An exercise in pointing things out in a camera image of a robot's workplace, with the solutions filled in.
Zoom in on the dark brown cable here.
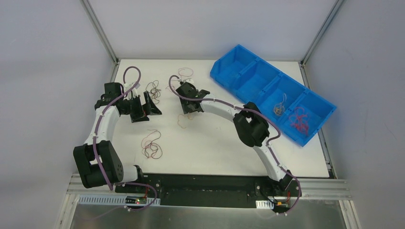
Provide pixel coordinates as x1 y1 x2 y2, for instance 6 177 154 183
145 79 162 105

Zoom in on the yellow cable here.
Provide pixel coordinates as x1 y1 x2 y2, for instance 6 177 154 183
272 93 288 116

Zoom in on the orange red cable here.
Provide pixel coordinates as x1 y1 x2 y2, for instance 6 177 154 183
288 106 312 137

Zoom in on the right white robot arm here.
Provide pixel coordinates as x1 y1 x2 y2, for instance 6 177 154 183
171 82 295 196

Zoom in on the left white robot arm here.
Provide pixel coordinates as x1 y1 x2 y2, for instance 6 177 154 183
73 83 162 193

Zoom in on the blue compartment bin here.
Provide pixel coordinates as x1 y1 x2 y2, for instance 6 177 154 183
210 45 337 146

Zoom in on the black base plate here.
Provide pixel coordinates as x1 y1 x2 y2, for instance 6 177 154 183
115 173 301 208

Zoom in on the aluminium frame rail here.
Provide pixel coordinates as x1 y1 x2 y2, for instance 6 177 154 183
66 173 352 201

